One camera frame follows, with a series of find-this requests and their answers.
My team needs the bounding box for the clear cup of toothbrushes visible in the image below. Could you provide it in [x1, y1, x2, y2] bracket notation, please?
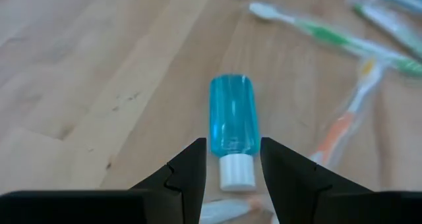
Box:
[249, 1, 422, 77]

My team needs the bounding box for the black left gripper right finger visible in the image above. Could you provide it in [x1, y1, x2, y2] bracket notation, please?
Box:
[259, 136, 422, 224]

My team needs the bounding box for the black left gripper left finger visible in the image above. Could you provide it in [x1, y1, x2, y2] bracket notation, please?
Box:
[0, 137, 208, 224]

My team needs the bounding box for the orange toothbrush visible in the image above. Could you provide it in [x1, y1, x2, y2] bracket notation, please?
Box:
[309, 56, 387, 169]
[198, 196, 275, 224]

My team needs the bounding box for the blue mouthwash bottle white cap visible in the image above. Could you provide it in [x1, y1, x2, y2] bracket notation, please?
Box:
[209, 73, 260, 192]

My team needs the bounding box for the green toothbrush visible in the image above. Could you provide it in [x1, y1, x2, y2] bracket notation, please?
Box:
[345, 0, 422, 59]

